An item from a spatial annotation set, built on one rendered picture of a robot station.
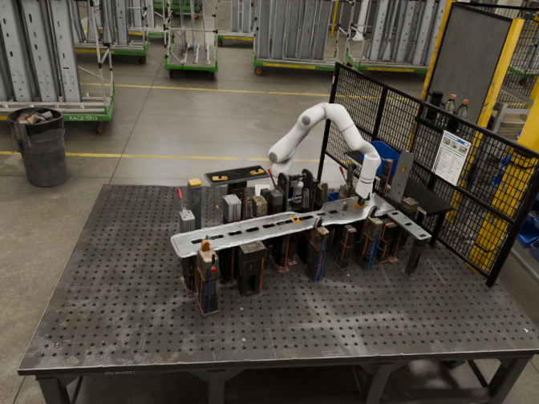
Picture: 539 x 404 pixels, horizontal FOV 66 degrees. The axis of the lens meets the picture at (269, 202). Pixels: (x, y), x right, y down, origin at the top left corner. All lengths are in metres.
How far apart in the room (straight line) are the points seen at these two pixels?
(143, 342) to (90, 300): 0.42
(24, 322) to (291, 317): 1.94
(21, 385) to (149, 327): 1.09
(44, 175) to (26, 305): 1.71
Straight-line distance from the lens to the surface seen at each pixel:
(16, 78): 6.43
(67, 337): 2.26
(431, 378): 3.16
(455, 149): 2.80
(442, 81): 4.96
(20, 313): 3.49
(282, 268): 2.51
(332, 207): 2.58
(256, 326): 2.19
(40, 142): 4.64
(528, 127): 2.57
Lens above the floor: 2.34
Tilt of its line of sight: 32 degrees down
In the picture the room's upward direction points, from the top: 5 degrees clockwise
